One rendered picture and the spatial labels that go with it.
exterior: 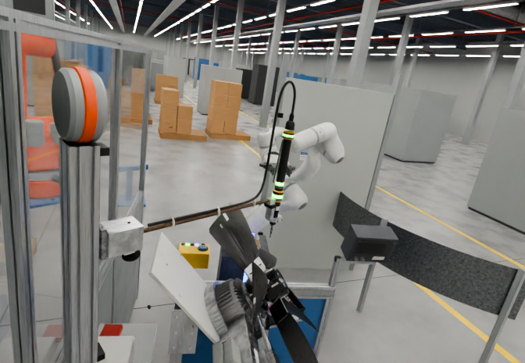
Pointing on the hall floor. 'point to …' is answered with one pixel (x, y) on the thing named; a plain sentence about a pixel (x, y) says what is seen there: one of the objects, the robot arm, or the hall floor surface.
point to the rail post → (322, 326)
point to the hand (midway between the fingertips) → (280, 171)
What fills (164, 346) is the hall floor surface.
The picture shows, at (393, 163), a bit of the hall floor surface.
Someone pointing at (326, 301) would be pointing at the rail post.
